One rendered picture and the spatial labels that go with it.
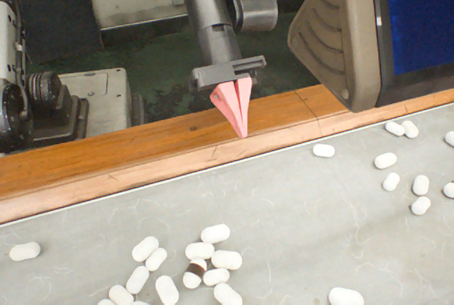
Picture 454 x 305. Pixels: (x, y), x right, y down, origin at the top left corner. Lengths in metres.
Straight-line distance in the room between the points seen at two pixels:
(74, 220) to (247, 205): 0.24
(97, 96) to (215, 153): 0.72
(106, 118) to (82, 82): 0.23
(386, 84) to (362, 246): 0.34
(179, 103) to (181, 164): 1.36
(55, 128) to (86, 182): 0.52
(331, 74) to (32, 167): 0.49
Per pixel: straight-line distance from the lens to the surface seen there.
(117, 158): 0.57
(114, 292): 0.46
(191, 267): 0.45
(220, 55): 0.49
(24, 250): 0.53
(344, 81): 0.20
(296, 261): 0.48
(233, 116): 0.48
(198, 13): 0.51
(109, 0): 2.43
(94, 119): 1.13
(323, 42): 0.21
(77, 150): 0.61
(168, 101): 1.94
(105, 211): 0.54
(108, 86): 1.26
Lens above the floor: 1.16
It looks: 44 degrees down
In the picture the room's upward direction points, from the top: straight up
